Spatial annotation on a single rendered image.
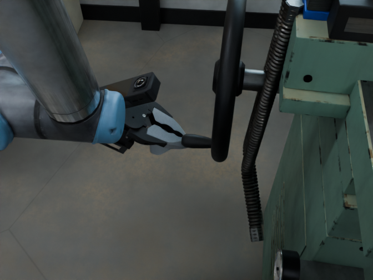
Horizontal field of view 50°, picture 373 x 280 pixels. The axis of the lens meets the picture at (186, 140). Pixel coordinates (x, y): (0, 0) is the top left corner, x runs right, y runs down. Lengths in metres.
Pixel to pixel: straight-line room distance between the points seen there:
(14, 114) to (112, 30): 1.67
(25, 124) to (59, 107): 0.10
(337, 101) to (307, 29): 0.11
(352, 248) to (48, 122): 0.49
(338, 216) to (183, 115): 1.21
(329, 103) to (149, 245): 0.95
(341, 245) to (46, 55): 0.51
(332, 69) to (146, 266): 0.98
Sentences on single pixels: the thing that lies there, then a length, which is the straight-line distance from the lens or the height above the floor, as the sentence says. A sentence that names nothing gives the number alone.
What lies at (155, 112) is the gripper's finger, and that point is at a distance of 0.71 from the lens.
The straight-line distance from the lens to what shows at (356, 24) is 0.54.
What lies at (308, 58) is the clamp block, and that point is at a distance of 0.56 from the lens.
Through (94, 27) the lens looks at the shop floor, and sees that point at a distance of 2.26.
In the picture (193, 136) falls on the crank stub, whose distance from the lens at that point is 0.68.
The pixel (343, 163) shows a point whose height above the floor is 0.82.
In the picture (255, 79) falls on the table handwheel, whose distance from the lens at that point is 0.68.
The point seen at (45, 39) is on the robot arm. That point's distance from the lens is 0.40.
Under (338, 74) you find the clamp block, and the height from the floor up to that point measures 0.91.
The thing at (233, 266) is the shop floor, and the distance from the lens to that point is 1.37.
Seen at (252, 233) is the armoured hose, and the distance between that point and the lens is 0.79.
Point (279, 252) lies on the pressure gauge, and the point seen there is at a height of 0.67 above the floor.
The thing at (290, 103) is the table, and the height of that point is 0.86.
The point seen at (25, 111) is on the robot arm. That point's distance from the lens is 0.57.
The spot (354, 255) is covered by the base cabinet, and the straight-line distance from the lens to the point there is 0.71.
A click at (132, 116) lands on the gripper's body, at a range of 0.68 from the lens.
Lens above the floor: 1.27
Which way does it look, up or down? 51 degrees down
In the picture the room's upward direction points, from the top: straight up
